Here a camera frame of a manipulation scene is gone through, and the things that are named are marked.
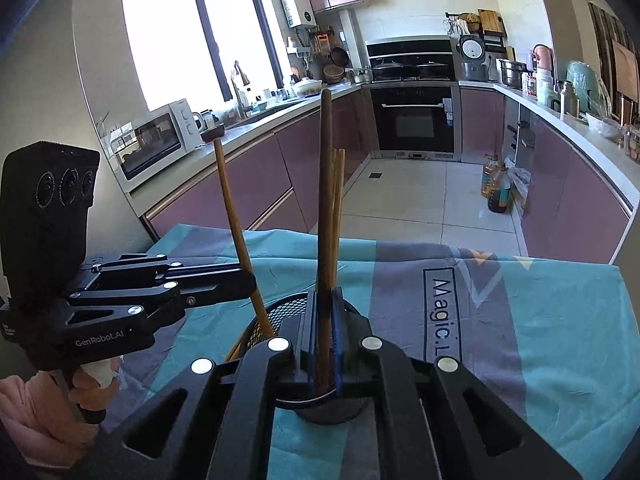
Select pink base cabinets with sink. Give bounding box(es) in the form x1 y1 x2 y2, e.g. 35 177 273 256
142 87 373 241

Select light wooden chopstick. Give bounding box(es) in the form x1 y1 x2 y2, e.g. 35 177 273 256
214 141 276 341
330 148 347 292
326 148 339 292

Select black mesh utensil holder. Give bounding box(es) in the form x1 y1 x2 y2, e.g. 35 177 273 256
225 294 378 427

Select black wok with lid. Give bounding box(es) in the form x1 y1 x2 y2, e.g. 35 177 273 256
372 59 405 81

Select steel stock pot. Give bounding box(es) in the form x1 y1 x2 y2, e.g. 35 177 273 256
497 58 528 87

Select steel thermos bottle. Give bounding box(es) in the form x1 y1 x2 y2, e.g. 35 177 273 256
558 80 580 116

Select black built-in oven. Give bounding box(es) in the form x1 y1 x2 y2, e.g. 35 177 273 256
370 85 458 157

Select person's left hand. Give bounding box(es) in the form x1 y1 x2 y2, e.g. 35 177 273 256
70 355 124 413

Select grey rice cooker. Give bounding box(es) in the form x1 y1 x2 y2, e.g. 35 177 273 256
456 34 490 82

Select black rack with cutting boards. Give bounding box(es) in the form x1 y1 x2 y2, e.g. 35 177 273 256
477 8 506 53

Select yellow cooking oil bottle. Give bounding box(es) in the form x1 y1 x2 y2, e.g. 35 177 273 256
481 155 501 201

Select pink kettle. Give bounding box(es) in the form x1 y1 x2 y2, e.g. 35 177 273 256
532 44 554 73

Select dark brown wooden chopstick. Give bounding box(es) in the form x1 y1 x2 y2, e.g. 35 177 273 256
314 88 335 396

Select kitchen window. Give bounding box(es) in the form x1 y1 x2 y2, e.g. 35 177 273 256
120 0 283 113

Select steel kitchen faucet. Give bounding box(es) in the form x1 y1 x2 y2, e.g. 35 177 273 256
231 60 251 121

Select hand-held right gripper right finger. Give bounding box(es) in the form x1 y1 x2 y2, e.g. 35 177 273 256
330 287 583 480

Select framed picture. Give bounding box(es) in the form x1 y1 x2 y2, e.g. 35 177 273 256
612 40 640 93

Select white toaster oven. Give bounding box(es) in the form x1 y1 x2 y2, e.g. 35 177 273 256
107 98 206 182

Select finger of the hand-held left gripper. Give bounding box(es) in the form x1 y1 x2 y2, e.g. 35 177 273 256
65 270 258 332
80 253 211 286

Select teal and grey tablecloth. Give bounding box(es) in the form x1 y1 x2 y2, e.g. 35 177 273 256
107 222 640 480

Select pink base cabinets long counter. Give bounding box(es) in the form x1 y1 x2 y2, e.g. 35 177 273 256
460 85 633 266

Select black stove with hood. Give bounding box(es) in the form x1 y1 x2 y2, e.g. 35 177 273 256
365 39 458 84

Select plastic-covered bowl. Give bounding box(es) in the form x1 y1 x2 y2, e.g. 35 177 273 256
586 112 623 140

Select clear plastic bag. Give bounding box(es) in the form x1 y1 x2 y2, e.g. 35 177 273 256
505 157 531 206

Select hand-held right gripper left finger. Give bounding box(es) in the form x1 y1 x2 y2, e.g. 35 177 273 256
65 290 321 480

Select grey refrigerator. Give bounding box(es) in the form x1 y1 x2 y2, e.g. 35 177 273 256
0 0 156 256

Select white water heater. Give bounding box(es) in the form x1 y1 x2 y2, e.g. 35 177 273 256
278 0 317 28

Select mint green appliance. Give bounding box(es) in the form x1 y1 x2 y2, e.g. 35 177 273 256
565 60 608 113

